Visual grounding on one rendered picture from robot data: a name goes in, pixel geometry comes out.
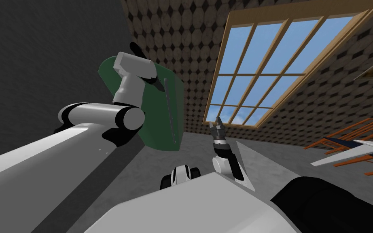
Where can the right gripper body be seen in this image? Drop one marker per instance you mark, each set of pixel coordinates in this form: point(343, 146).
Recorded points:
point(219, 133)

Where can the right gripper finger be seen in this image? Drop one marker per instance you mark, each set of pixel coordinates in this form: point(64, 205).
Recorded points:
point(220, 123)
point(211, 125)

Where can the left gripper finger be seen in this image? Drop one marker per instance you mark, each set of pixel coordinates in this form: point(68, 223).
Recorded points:
point(137, 50)
point(155, 83)

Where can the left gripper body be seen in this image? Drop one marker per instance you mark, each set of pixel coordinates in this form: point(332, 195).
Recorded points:
point(134, 66)

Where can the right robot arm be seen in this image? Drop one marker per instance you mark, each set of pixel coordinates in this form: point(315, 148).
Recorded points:
point(335, 207)

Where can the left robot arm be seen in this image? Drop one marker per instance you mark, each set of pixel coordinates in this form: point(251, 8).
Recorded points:
point(44, 161)

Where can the green cupboard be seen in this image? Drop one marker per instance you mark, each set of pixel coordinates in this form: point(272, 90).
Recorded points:
point(154, 116)

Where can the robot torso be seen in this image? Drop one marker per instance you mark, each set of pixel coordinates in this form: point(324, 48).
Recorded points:
point(189, 210)

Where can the wooden frame window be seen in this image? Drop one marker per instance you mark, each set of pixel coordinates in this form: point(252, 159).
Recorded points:
point(270, 58)

